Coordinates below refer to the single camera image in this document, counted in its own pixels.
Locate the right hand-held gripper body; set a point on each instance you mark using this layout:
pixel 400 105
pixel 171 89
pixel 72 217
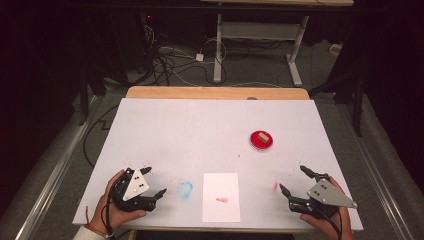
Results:
pixel 325 195

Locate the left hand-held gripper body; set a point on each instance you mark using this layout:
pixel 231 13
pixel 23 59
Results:
pixel 135 188

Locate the tan wooden block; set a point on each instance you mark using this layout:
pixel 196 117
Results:
pixel 263 137

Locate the round red dish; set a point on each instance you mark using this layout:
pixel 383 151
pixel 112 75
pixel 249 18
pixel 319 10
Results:
pixel 256 140

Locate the person's right hand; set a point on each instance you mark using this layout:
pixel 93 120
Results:
pixel 328 230

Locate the person's left hand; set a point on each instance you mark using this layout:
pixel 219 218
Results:
pixel 103 213

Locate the large white board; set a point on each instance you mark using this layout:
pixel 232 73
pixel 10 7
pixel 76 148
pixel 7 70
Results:
pixel 186 133

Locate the white paper sheet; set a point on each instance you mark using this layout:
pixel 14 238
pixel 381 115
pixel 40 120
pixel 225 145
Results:
pixel 221 186

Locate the black stand leg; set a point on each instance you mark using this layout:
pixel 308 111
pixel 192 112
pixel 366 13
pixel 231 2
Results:
pixel 358 110

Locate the white power adapter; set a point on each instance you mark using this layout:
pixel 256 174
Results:
pixel 199 57

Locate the white power strip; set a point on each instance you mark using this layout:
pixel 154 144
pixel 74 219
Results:
pixel 336 49

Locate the dark device with red light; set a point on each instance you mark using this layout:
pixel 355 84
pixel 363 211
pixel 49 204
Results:
pixel 148 36

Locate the aluminium floor rail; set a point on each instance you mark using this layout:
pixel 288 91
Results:
pixel 50 186
pixel 376 173

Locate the white table frame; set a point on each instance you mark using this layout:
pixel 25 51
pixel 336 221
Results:
pixel 260 30

